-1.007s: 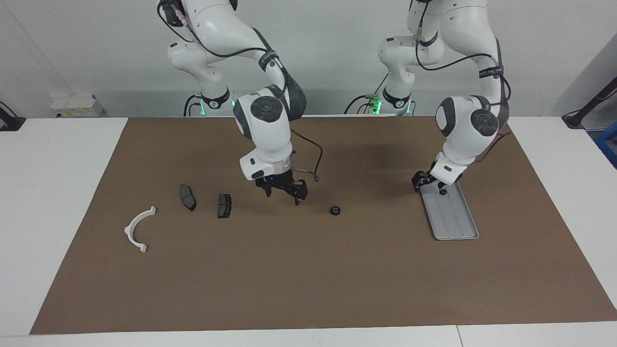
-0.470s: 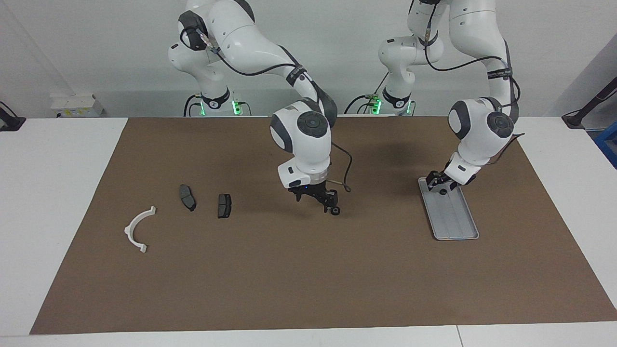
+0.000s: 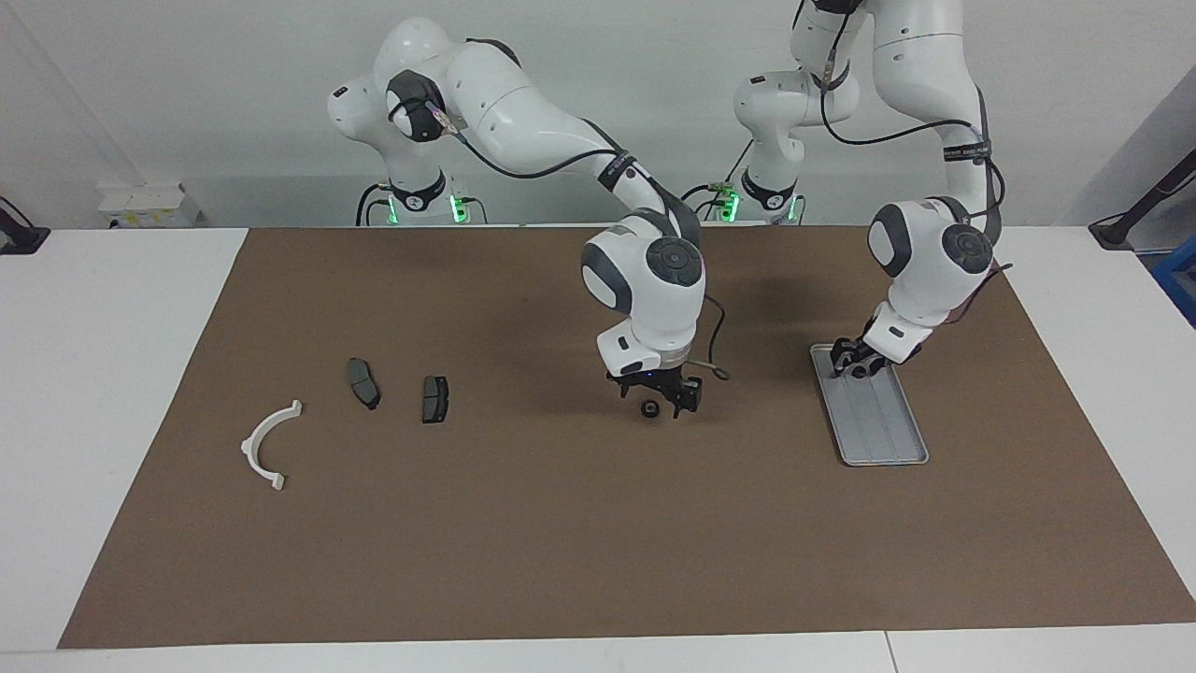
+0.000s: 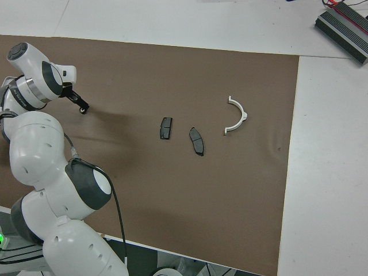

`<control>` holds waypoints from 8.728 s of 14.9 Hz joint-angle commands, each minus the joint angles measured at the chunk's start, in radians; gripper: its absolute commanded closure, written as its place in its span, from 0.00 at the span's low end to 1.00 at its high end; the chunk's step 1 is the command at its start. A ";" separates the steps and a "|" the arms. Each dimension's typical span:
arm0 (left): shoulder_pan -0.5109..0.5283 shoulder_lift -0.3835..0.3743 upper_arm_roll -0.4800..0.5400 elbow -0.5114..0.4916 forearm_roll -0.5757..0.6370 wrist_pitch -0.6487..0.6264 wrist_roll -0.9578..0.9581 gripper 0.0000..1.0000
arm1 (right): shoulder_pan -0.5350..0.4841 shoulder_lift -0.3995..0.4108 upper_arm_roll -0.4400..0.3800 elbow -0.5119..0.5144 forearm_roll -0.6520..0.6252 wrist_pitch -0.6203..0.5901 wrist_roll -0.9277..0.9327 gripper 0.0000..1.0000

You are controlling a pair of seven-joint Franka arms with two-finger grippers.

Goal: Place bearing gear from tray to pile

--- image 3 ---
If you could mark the brown table mat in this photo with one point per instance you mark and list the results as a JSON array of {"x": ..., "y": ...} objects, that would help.
[{"x": 598, "y": 523}]

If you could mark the rectangular dark brake pad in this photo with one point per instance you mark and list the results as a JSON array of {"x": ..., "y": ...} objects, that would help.
[{"x": 434, "y": 399}]

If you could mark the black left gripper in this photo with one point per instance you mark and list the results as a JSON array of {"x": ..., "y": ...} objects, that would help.
[{"x": 871, "y": 357}]

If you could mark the black table clamp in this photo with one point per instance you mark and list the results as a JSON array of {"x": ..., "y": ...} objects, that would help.
[{"x": 19, "y": 238}]

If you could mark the white box with labels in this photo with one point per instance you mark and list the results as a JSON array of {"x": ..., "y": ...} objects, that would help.
[{"x": 149, "y": 204}]

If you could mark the black stand with clamp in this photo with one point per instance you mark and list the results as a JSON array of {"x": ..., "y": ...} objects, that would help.
[{"x": 1135, "y": 215}]

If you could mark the curved dark brake pad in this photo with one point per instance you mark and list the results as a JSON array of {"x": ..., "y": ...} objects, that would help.
[{"x": 363, "y": 383}]

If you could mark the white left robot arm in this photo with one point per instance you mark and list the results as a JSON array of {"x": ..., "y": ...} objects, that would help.
[{"x": 916, "y": 56}]

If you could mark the blue crate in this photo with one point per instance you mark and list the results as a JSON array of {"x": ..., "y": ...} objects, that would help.
[{"x": 1179, "y": 276}]

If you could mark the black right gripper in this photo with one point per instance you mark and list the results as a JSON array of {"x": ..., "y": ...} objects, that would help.
[{"x": 649, "y": 379}]

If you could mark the white semicircular plastic bracket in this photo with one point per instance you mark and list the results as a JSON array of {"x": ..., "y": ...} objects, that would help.
[{"x": 250, "y": 449}]

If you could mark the silver metal tray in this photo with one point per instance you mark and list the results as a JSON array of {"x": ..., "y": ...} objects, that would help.
[{"x": 883, "y": 430}]

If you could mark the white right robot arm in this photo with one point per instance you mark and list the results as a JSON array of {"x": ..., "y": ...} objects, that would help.
[{"x": 523, "y": 112}]

